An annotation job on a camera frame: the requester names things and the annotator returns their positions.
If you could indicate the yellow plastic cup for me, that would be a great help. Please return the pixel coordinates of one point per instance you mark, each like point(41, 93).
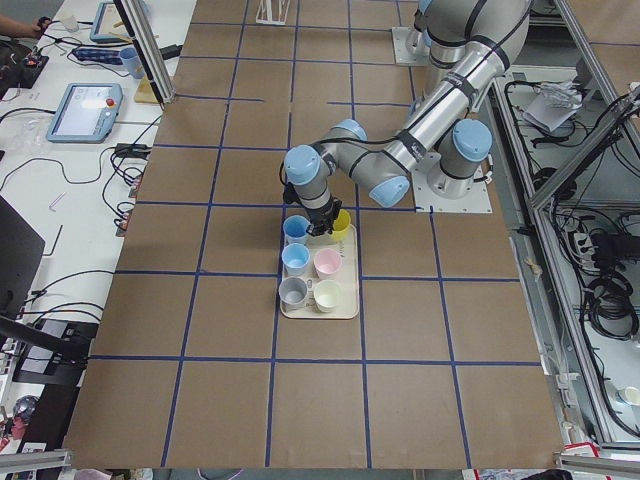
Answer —
point(341, 225)

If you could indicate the cream plastic tray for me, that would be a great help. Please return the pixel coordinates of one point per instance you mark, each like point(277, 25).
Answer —
point(347, 277)

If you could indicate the wooden mug tree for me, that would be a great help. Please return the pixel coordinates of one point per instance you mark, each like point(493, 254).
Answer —
point(144, 93)

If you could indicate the blue plastic cup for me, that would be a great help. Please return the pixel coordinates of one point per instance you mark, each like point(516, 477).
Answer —
point(295, 229)
point(295, 258)

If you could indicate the black power adapter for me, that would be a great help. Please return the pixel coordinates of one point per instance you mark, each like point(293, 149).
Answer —
point(171, 51)

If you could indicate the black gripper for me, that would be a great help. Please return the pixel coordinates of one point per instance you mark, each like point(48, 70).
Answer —
point(320, 218)

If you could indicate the cream plastic cup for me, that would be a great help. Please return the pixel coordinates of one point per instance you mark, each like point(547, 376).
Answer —
point(327, 295)

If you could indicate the blue cup on desk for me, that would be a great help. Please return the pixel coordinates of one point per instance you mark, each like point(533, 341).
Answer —
point(132, 62)

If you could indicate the far teach pendant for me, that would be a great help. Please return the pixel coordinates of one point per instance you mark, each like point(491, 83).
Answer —
point(107, 26)

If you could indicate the near teach pendant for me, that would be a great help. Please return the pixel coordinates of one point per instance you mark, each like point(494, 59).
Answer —
point(86, 113)

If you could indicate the grey plastic cup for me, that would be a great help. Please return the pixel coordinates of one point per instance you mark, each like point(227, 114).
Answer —
point(293, 291)

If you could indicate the teach pendant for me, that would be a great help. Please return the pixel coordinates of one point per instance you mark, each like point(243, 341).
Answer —
point(86, 113)
point(107, 26)

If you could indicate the pink plastic cup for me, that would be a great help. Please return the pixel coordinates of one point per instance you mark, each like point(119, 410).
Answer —
point(327, 263)

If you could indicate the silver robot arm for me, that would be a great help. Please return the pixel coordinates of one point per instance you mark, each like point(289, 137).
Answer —
point(472, 42)

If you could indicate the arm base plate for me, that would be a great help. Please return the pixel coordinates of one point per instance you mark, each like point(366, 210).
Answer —
point(435, 192)
point(411, 47)

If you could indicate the white wire cup rack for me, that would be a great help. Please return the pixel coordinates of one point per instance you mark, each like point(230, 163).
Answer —
point(272, 12)

